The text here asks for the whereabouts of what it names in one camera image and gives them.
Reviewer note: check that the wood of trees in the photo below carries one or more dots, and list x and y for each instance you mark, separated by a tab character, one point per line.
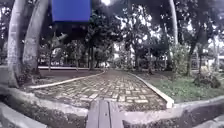
133	36

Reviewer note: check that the blue sign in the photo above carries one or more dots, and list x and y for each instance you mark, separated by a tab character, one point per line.
70	10

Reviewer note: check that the thick grey tree trunk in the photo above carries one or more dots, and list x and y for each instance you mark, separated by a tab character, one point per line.
15	40
33	36

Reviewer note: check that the wooden plank bridge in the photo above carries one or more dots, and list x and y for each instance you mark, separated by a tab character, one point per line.
103	115

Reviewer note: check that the pale concrete kerb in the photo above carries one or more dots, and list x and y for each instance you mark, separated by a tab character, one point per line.
63	81
153	89

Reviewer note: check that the grass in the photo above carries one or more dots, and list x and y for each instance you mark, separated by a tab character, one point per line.
186	89

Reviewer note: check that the bare earth ground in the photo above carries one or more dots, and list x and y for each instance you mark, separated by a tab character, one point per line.
66	75

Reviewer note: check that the brick path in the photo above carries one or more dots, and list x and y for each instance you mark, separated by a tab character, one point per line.
110	86

